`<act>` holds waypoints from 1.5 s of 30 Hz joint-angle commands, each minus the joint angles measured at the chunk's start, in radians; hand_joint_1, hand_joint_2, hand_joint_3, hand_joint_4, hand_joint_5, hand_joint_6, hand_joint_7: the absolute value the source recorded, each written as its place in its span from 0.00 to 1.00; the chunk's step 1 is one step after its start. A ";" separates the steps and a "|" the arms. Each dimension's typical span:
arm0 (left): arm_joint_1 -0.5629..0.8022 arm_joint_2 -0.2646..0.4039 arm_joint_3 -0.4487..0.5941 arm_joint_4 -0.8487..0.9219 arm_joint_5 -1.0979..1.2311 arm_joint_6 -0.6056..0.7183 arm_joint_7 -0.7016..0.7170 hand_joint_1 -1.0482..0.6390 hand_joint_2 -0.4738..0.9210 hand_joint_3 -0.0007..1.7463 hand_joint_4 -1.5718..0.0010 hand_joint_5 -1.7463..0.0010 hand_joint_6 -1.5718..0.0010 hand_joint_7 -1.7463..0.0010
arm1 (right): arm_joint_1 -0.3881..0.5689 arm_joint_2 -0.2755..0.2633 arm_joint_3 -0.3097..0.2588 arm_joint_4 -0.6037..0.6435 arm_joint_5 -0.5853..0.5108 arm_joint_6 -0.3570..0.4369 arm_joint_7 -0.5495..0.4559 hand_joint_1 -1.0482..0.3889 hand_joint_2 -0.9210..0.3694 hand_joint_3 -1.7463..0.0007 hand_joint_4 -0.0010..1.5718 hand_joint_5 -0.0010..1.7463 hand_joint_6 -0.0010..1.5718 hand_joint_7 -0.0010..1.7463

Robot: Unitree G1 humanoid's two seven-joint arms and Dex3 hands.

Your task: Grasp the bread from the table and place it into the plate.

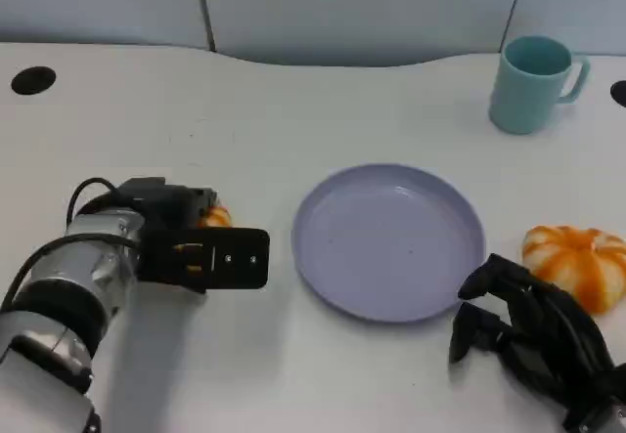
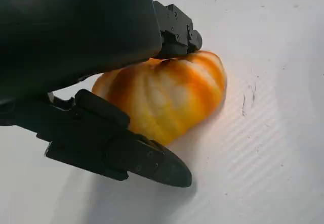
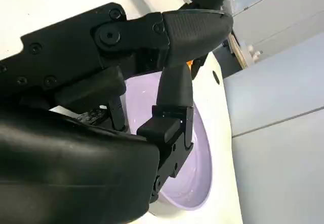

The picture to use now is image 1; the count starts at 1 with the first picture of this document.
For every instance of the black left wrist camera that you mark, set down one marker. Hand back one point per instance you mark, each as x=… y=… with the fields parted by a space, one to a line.
x=230 y=259

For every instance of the lilac plate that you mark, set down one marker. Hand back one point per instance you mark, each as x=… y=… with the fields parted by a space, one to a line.
x=391 y=242

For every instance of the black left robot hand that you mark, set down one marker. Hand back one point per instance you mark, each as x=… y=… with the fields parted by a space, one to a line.
x=171 y=203

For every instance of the orange and white bread roll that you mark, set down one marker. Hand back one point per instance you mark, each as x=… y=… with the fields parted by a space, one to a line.
x=217 y=217
x=572 y=262

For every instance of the grey partition panel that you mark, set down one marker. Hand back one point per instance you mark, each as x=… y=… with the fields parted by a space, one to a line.
x=577 y=3
x=352 y=12
x=98 y=3

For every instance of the pale green mug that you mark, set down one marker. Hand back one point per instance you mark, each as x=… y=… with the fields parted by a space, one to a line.
x=530 y=91

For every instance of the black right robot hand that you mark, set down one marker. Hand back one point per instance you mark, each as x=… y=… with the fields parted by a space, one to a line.
x=543 y=340

